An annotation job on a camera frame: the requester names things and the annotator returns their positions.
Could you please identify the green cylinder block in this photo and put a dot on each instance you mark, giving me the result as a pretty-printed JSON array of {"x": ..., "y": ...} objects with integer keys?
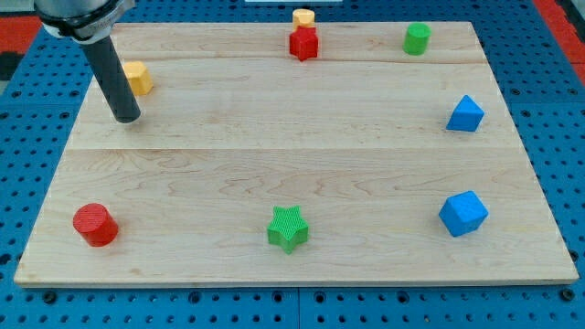
[{"x": 416, "y": 38}]

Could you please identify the light wooden board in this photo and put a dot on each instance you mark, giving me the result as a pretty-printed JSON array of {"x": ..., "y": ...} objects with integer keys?
[{"x": 356, "y": 137}]

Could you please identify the green star block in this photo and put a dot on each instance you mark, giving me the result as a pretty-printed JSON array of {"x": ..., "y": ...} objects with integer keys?
[{"x": 287, "y": 228}]

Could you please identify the yellow hexagon block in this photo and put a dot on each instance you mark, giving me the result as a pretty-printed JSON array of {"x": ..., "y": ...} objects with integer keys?
[{"x": 138, "y": 77}]

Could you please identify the red cylinder block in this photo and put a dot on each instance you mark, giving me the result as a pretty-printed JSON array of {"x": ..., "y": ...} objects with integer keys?
[{"x": 95, "y": 224}]

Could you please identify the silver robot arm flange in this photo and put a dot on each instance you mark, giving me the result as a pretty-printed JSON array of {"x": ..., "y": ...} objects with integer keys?
[{"x": 85, "y": 21}]

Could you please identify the blue triangular block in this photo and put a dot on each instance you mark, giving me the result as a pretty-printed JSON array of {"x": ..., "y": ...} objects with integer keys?
[{"x": 466, "y": 116}]

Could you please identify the yellow cylinder block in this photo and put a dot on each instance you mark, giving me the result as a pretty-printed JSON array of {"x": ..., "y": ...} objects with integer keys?
[{"x": 302, "y": 18}]

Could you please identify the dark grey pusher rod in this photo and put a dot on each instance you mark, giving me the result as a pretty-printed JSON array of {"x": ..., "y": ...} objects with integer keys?
[{"x": 107, "y": 70}]

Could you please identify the blue cube block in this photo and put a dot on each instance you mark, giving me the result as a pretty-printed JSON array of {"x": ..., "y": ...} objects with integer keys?
[{"x": 463, "y": 213}]

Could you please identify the red star block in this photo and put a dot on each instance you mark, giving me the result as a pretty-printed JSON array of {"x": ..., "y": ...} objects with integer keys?
[{"x": 304, "y": 43}]

